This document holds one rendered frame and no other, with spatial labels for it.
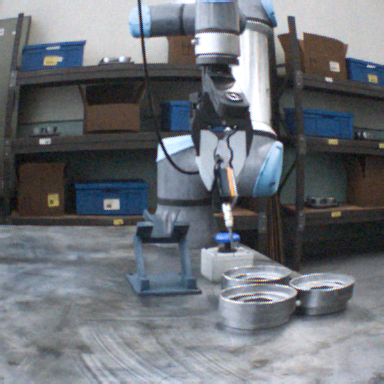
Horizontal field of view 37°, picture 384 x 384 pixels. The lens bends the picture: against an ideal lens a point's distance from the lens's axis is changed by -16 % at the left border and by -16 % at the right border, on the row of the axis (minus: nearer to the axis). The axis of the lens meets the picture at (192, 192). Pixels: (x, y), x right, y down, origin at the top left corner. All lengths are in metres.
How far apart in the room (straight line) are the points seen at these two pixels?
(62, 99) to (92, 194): 0.88
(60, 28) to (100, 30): 0.36
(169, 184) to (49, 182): 2.98
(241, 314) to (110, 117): 3.59
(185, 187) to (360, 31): 4.54
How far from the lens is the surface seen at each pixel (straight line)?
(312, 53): 4.80
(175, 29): 1.12
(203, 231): 1.37
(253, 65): 1.41
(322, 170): 5.37
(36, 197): 4.32
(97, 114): 4.30
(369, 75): 5.11
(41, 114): 4.83
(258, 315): 0.78
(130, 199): 4.40
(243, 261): 1.07
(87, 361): 0.66
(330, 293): 0.84
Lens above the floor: 1.05
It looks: 6 degrees down
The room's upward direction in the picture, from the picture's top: straight up
